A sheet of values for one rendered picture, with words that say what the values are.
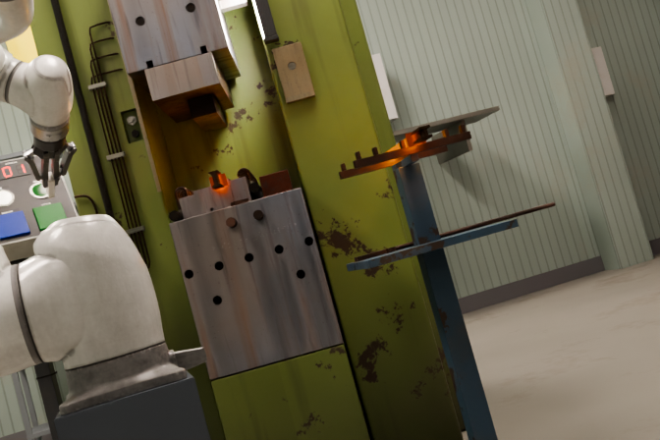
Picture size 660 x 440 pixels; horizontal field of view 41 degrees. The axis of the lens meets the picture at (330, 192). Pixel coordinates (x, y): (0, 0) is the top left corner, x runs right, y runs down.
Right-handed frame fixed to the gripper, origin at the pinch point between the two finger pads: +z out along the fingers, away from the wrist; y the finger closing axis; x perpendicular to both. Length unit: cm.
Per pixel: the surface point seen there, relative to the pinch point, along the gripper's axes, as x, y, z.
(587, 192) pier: 113, 447, 284
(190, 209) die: -5.8, 37.6, 16.4
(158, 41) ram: 36, 41, -9
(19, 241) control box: -5.3, -9.4, 13.5
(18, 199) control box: 7.9, -6.3, 13.3
